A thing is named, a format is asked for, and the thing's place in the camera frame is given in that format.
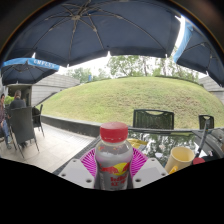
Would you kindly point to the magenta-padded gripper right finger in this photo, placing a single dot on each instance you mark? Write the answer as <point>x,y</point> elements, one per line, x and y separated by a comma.
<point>140,165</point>

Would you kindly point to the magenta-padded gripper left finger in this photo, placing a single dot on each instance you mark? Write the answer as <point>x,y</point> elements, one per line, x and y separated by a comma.
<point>87,166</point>

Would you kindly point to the red-capped clear drink bottle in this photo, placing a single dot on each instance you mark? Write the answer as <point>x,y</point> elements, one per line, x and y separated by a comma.
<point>113,156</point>

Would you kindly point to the yellow paper wrapper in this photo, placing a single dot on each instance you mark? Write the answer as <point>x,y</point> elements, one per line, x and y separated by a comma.
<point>136,142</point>

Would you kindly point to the dark slatted plastic chair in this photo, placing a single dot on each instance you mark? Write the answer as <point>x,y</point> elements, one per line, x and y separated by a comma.
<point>206,121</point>
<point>153,119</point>

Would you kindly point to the flat round red coaster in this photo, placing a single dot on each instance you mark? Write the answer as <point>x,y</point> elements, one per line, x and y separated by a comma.
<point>199,161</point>

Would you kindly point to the grey slim tube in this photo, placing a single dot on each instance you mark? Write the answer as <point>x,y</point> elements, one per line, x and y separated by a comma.
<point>203,140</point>

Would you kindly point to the dark wicker chair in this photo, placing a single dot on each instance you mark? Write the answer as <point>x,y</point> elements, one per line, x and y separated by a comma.
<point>21,125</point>
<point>37,118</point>

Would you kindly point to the dark slatted table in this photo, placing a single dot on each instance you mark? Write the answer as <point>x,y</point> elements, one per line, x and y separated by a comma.
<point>215,140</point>

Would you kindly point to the grey stone building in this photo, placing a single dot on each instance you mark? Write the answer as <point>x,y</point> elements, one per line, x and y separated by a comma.
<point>50,88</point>

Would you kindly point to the navy blue patio umbrella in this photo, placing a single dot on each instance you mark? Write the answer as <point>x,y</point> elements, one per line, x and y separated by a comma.
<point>203,50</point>
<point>23,71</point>
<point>100,30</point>

